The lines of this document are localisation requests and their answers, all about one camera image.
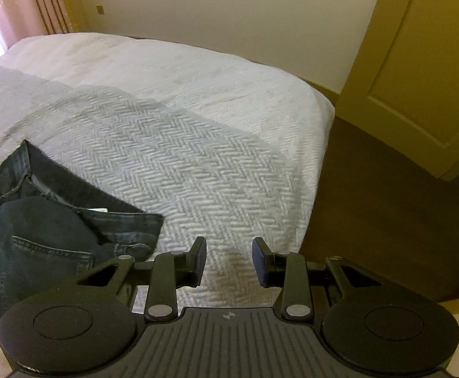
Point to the cream panelled door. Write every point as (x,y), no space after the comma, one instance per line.
(422,67)

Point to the bed with white herringbone bedspread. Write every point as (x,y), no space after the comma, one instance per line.
(182,134)

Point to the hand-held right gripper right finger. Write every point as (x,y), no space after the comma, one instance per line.
(259,262)

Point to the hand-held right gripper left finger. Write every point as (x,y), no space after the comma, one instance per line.
(200,260)

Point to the dark denim pants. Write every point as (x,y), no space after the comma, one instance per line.
(36,220)

